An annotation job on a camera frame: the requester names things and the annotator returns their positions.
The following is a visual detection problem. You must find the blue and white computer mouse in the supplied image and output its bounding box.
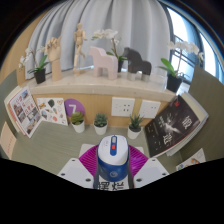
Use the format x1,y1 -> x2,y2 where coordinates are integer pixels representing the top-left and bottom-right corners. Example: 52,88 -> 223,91
96,134 -> 130,183

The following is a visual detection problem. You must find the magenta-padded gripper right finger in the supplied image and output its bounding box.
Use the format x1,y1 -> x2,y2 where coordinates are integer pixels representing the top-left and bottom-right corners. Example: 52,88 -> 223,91
127,144 -> 171,189

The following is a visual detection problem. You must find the round purple number sign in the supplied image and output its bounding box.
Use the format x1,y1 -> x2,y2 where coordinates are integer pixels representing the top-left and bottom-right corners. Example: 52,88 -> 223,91
63,98 -> 86,118

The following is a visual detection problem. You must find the small succulent in white pot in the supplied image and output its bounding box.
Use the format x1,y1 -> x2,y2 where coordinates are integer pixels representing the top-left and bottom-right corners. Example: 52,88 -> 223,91
70,111 -> 86,134
127,113 -> 145,140
93,112 -> 109,136

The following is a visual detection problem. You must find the white wall socket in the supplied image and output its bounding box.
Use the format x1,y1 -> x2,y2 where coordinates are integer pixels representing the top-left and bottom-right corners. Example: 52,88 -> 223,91
137,99 -> 162,120
110,96 -> 136,118

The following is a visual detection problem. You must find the black cover book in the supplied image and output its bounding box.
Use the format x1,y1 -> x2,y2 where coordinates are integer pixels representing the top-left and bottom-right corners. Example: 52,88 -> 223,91
143,94 -> 203,159

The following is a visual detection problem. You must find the wooden artist mannequin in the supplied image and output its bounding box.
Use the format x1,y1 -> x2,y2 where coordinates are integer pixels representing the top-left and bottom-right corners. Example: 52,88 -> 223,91
72,22 -> 89,75

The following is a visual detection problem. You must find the grey curtain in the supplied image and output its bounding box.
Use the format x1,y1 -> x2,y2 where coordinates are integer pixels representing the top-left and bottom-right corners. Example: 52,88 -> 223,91
24,0 -> 174,81

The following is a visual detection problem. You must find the wooden hand model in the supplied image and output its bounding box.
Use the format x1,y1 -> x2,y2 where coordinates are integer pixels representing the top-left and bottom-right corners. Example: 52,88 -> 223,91
44,36 -> 64,82

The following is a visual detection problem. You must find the colourful food picture card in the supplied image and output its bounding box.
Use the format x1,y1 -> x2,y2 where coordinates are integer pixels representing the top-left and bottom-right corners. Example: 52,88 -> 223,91
175,147 -> 208,172

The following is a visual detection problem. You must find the red and white photo magazine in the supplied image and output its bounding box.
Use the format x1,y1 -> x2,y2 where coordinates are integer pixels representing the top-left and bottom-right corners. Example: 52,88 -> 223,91
3,85 -> 43,139

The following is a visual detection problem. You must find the pink wooden horse figure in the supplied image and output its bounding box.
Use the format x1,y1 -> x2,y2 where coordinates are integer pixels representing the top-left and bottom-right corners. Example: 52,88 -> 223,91
88,45 -> 119,81

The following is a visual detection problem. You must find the window with dark frame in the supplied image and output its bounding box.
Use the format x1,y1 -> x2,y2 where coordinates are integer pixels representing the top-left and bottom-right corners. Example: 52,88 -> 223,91
166,6 -> 224,84

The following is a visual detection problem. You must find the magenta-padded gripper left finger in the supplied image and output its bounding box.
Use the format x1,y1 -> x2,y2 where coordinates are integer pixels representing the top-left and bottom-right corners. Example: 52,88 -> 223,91
57,144 -> 101,189

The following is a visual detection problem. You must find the black wooden horse figure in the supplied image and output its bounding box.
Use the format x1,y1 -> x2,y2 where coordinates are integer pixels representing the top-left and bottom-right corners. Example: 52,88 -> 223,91
121,46 -> 153,82

